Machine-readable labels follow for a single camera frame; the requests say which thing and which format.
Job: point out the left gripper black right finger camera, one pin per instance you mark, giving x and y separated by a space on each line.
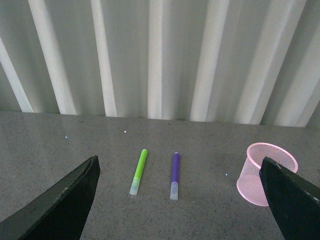
293 201

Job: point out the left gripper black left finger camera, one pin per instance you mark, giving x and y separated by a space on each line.
61 212

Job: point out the purple pen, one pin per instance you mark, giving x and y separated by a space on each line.
174 187

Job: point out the pink mesh cup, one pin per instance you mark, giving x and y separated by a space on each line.
249 183

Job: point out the green pen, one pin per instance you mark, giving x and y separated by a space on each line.
138 173

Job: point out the white curtain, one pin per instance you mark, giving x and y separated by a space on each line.
251 62

